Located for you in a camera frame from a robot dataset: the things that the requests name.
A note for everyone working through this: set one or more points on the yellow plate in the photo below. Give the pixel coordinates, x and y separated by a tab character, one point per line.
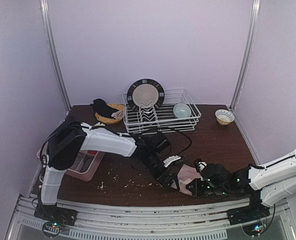
108	121

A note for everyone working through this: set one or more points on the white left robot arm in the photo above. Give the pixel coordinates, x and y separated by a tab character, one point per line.
59	152

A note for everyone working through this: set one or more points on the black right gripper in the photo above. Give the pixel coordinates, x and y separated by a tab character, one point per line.
196	186

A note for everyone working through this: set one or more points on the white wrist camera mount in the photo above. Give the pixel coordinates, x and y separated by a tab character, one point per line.
171	159
199	165

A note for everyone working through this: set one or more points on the striped rolled underwear in box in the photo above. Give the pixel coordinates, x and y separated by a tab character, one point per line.
87	161

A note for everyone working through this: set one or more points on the pink plastic organizer box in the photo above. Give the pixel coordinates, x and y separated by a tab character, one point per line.
81	165

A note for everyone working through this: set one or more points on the aluminium front rail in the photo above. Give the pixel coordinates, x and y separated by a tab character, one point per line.
191	222

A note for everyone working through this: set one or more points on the white beige striped sock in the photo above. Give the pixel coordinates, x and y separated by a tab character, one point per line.
118	115

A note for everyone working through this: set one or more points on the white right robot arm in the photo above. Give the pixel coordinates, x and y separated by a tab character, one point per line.
266	184

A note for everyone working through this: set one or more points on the light blue bowl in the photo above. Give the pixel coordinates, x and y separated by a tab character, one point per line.
181	110

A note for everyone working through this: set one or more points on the black sock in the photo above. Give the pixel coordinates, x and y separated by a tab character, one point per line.
100	107

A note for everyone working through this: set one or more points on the black rimmed beige plate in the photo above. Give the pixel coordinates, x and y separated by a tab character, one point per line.
145	92

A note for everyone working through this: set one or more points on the red rolled cloth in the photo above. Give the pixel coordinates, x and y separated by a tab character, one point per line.
92	152

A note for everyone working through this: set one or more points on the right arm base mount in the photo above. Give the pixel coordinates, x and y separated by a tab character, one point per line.
253	219

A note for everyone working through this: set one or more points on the left aluminium frame post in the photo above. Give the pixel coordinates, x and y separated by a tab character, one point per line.
46	20

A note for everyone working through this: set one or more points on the aluminium frame post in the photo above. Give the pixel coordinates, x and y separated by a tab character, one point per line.
46	20
253	23

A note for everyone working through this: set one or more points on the right aluminium frame post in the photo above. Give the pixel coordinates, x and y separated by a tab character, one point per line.
253	23

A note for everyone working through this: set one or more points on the patterned ceramic bowl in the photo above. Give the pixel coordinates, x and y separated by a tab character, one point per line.
224	117

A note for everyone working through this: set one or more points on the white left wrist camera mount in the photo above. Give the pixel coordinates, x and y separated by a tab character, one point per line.
171	159

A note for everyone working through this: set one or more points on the white wire dish rack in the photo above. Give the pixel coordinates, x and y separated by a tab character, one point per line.
148	117

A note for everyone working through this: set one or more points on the pink white underwear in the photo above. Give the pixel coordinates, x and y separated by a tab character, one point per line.
185	176

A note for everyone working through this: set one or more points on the grey white striped underwear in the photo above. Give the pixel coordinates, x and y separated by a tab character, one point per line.
77	161

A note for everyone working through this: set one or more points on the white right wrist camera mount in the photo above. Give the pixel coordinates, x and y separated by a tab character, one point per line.
199	165

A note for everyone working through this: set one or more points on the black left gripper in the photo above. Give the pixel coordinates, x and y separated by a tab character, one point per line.
166	176

